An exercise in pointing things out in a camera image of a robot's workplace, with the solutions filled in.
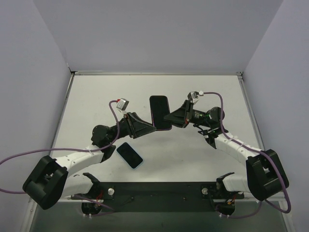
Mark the black phone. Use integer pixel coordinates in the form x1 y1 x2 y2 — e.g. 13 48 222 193
149 95 172 131

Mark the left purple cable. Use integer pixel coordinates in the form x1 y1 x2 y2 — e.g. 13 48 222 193
0 99 121 216

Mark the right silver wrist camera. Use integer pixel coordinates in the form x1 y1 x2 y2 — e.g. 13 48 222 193
187 91 204 104

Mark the aluminium table frame rail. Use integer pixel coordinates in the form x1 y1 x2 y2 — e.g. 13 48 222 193
28 70 289 203

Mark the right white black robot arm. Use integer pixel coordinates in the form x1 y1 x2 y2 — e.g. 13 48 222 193
164 100 289 201

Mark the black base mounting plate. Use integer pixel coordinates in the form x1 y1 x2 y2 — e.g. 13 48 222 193
73 182 244 214

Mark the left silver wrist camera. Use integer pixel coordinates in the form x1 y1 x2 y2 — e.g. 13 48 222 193
116 98 129 112

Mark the phone in light blue case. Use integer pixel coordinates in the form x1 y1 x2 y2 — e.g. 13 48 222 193
116 143 144 170

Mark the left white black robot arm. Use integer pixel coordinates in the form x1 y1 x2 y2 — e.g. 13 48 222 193
22 112 156 209

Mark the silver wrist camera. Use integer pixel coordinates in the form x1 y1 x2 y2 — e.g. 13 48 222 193
187 91 204 104
116 98 129 112

